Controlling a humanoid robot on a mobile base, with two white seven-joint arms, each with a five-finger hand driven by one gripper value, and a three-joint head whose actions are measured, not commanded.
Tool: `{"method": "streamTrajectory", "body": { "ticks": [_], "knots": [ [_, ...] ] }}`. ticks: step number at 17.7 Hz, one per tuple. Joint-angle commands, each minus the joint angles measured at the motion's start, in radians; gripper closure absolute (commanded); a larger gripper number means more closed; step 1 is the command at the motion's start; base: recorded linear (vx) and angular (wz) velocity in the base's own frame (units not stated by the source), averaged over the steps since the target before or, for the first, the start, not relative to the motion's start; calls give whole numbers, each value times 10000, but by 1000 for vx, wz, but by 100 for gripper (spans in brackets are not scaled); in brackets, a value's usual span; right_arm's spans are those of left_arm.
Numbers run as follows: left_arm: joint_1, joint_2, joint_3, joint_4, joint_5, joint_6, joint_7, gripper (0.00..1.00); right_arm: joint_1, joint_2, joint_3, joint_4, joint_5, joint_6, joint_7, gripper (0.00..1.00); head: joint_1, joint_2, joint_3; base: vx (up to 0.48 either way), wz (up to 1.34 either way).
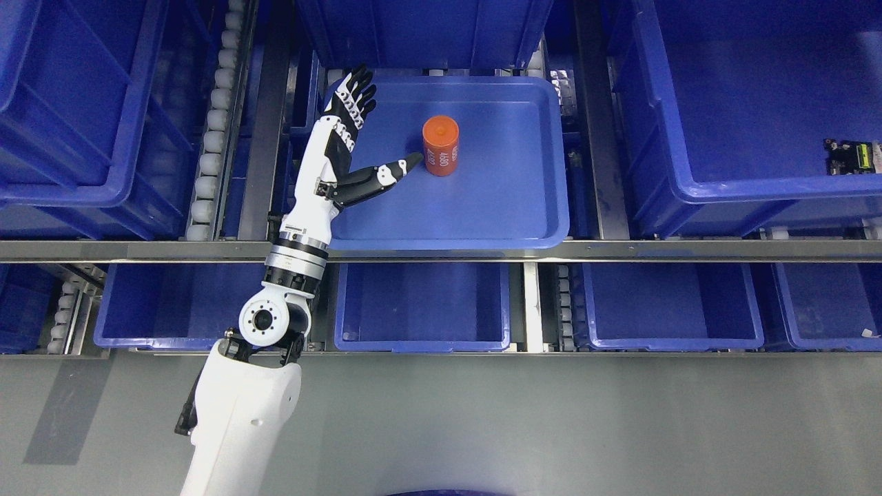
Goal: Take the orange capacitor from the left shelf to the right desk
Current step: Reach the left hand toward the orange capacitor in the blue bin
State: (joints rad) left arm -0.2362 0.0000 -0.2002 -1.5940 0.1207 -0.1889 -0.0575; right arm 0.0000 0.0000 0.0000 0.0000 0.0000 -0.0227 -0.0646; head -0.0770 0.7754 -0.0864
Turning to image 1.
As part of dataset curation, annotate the lower blue bin far right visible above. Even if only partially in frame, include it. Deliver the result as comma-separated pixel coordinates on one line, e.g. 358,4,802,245
768,262,881,352

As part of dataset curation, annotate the lower blue bin centre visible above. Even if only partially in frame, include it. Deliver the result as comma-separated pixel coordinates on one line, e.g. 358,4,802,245
334,262,511,353

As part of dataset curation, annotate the large blue bin right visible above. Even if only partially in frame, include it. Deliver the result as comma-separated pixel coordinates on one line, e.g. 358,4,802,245
601,1,881,238

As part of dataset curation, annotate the lower blue bin far left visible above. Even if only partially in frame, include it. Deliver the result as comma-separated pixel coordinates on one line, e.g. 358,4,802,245
1,264,57,354

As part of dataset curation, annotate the white roller track left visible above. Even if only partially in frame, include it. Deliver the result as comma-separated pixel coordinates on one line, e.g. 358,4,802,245
182,1,255,242

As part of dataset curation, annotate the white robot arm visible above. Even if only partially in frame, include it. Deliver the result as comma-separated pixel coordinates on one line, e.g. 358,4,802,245
181,228,331,495

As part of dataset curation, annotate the large blue bin left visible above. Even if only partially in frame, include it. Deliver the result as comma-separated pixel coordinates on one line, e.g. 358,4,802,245
1,1,229,240

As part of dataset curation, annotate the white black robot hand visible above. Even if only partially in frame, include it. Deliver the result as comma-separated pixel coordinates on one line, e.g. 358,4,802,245
276,65,423,247

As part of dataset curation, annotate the blue bin top centre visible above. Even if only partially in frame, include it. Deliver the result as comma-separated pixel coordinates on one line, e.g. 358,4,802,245
295,1,553,70

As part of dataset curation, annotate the large blue bin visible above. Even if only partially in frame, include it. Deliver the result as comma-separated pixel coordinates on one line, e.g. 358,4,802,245
1,1,229,240
601,1,881,238

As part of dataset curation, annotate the shallow blue tray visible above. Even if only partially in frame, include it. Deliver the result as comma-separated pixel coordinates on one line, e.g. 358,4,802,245
331,75,569,251

